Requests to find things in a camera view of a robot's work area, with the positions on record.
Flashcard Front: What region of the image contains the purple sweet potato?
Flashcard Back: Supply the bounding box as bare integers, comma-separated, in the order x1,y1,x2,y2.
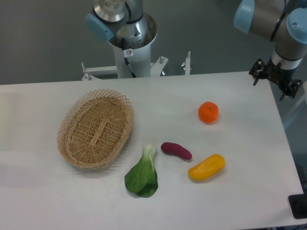
161,142,192,160

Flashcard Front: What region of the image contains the orange tangerine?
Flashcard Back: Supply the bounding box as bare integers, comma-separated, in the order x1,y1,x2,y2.
198,102,219,124

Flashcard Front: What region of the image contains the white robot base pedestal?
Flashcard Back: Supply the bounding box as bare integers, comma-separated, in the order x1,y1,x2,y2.
109,13,157,79

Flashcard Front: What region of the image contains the white metal mounting frame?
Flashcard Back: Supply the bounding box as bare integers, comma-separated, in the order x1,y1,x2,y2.
81,51,194,81

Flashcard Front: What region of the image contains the black device at table edge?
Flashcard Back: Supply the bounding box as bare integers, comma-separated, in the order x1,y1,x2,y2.
288,194,307,219

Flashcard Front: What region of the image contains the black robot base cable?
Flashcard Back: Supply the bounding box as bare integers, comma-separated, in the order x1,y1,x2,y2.
121,37,137,79

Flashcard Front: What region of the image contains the oval woven wicker basket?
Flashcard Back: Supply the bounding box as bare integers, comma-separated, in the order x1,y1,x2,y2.
57,89,134,169

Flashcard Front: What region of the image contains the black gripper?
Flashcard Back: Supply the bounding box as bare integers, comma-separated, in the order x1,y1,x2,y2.
248,58,302,101

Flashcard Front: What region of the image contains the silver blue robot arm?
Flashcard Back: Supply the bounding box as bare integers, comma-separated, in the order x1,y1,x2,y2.
233,0,307,98

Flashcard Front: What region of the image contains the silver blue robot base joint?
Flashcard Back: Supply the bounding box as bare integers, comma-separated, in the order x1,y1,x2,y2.
85,0,148,49

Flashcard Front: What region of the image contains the green bok choy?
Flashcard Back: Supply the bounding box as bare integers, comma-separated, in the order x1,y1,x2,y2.
124,143,158,198

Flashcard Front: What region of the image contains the yellow mango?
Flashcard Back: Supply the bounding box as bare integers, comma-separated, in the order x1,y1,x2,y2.
188,154,226,181

